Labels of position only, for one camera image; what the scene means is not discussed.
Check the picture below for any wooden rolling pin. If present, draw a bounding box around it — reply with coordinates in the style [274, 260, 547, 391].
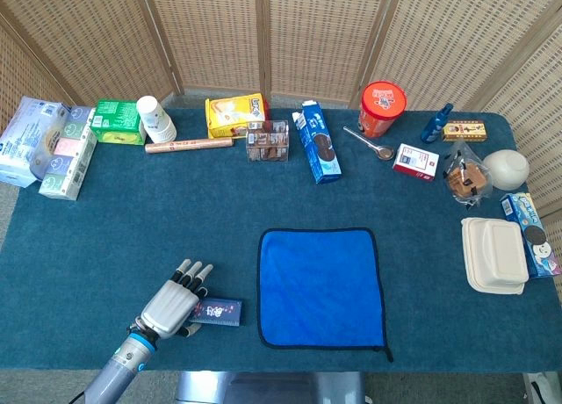
[144, 136, 234, 155]

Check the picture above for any woven folding screen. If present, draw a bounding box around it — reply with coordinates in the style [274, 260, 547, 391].
[0, 0, 562, 220]

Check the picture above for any green tissue box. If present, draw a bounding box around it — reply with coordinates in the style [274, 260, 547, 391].
[90, 98, 148, 147]

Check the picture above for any stack of white paper cups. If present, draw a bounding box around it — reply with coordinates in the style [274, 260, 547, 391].
[135, 95, 178, 145]

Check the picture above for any teal table mat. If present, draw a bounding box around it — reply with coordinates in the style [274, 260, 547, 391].
[0, 107, 562, 374]

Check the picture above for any metal spoon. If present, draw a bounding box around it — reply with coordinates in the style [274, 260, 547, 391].
[342, 126, 396, 162]

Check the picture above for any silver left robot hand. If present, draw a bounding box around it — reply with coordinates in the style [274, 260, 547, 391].
[133, 258, 215, 339]

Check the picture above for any small yellow brown box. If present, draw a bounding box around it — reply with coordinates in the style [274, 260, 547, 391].
[441, 119, 489, 142]

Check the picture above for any small red white box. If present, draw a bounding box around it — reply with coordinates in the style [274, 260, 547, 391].
[392, 142, 440, 182]

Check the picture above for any blue cloth with black edge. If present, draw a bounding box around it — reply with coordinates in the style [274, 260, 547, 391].
[256, 227, 394, 364]

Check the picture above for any clear box of brown cookies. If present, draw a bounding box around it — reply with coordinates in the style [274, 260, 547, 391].
[245, 119, 290, 163]

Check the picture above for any yellow cracker box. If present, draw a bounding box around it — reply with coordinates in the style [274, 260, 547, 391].
[205, 92, 270, 140]

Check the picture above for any blue spray bottle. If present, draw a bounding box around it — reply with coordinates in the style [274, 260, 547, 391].
[420, 103, 454, 144]

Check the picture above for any blue sandwich cookie box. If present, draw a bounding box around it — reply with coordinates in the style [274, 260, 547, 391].
[292, 99, 342, 185]

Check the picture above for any beige takeaway container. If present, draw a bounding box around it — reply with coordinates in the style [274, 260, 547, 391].
[460, 217, 530, 296]

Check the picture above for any orange instant noodle tub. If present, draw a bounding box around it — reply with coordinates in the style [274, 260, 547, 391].
[357, 80, 408, 139]

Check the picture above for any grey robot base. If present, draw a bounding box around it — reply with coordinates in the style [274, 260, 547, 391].
[174, 371, 366, 404]

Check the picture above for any light blue cartoon cookie box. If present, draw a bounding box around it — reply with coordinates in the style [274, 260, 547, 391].
[501, 191, 562, 278]

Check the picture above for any pastel tissue multipack box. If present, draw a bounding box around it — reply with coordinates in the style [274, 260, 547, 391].
[38, 105, 98, 202]

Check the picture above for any white bowl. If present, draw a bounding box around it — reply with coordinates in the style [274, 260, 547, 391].
[482, 149, 530, 191]

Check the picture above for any large blue white tissue pack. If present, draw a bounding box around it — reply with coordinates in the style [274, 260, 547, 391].
[0, 95, 71, 189]

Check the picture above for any clear bag of cookies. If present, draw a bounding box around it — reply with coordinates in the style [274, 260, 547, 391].
[442, 141, 493, 210]

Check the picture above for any blue folding glasses case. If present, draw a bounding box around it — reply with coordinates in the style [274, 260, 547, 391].
[188, 297, 243, 328]

